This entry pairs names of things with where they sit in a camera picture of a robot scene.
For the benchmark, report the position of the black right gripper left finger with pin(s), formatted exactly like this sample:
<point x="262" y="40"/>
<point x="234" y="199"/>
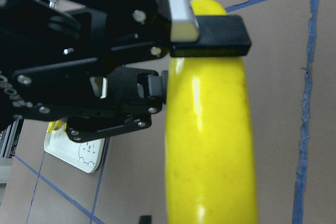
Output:
<point x="153" y="86"/>

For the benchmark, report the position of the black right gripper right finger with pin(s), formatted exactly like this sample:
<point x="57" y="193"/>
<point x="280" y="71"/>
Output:
<point x="202" y="28"/>

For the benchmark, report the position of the bright yellow-green banana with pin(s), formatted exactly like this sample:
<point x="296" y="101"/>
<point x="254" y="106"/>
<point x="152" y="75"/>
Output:
<point x="56" y="125"/>

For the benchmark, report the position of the white bear tray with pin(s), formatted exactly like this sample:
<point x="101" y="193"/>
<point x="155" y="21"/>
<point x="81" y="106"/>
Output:
<point x="84" y="156"/>

